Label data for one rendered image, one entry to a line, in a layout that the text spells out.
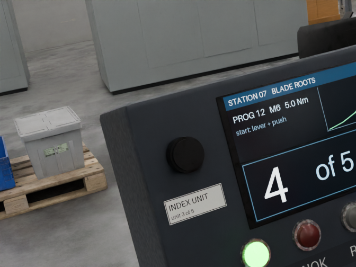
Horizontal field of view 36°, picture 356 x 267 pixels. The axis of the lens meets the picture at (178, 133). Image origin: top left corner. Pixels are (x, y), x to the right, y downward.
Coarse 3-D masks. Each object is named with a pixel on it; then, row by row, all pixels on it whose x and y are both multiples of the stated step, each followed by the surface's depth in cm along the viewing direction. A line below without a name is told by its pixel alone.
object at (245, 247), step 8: (248, 240) 44; (256, 240) 44; (248, 248) 44; (256, 248) 44; (264, 248) 44; (240, 256) 44; (248, 256) 44; (256, 256) 44; (264, 256) 44; (248, 264) 44; (256, 264) 44; (264, 264) 44
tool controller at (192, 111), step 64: (320, 64) 47; (128, 128) 42; (192, 128) 43; (256, 128) 45; (320, 128) 47; (128, 192) 48; (192, 192) 43; (320, 192) 47; (192, 256) 43; (320, 256) 46
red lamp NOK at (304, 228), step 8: (296, 224) 46; (304, 224) 46; (312, 224) 46; (296, 232) 45; (304, 232) 45; (312, 232) 45; (320, 232) 46; (296, 240) 45; (304, 240) 45; (312, 240) 45; (320, 240) 46; (304, 248) 46; (312, 248) 46
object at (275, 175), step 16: (256, 160) 45; (272, 160) 45; (288, 160) 46; (256, 176) 45; (272, 176) 45; (288, 176) 46; (256, 192) 45; (272, 192) 45; (288, 192) 46; (256, 208) 44; (272, 208) 45; (288, 208) 45
